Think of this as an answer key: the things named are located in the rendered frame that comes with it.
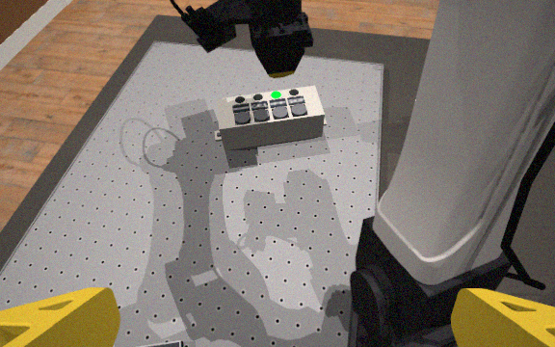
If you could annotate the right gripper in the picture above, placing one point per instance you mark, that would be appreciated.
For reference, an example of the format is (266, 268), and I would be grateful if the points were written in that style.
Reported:
(281, 25)

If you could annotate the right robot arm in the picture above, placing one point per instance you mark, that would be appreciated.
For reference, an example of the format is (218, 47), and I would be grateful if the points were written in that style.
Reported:
(484, 114)

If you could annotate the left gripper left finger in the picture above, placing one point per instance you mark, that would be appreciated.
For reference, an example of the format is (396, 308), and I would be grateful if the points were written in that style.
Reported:
(84, 318)

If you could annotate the white operator panel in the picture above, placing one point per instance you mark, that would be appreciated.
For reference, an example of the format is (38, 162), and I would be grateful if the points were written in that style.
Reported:
(267, 118)

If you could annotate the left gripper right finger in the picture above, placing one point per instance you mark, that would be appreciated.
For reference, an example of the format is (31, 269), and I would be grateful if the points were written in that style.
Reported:
(485, 318)

